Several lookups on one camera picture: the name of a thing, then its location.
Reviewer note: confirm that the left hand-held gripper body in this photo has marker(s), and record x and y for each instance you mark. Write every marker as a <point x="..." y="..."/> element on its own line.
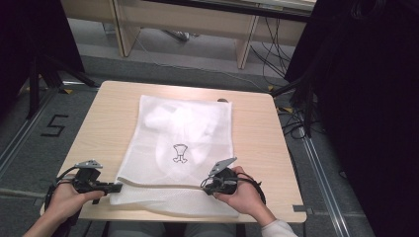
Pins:
<point x="87" y="176"/>

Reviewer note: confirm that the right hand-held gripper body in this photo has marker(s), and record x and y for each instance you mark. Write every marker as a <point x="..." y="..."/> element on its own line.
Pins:
<point x="225" y="181"/>

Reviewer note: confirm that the white mesh laundry bag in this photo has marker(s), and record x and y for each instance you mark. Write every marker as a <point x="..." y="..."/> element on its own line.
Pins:
<point x="184" y="131"/>

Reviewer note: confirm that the person's right hand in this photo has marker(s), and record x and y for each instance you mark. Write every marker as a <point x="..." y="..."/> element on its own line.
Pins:
<point x="245" y="199"/>

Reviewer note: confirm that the person's left hand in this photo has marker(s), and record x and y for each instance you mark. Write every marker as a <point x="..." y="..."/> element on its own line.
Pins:
<point x="66" y="204"/>

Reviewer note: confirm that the person's legs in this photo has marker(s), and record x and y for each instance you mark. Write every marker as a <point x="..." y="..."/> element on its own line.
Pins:
<point x="138" y="229"/>

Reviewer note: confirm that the white clothing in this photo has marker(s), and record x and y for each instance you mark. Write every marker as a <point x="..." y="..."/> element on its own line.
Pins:
<point x="171" y="120"/>

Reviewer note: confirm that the grey tape strip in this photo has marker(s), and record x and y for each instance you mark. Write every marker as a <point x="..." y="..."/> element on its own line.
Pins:
<point x="301" y="208"/>

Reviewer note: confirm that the black metal stand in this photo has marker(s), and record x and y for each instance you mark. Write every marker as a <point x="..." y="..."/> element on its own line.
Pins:
<point x="308" y="108"/>
<point x="33" y="92"/>

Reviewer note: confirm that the black curtain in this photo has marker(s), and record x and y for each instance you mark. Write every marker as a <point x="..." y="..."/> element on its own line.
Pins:
<point x="369" y="98"/>
<point x="29" y="39"/>

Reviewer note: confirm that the grey power strip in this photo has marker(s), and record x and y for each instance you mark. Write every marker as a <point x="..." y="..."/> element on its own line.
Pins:
<point x="179" y="35"/>

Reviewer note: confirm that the light wooden desk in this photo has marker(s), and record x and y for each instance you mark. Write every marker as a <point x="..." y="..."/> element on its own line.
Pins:
<point x="184" y="18"/>

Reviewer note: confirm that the metal floor rail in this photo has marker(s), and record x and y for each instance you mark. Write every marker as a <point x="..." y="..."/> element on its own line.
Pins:
<point x="321" y="177"/>
<point x="19" y="138"/>

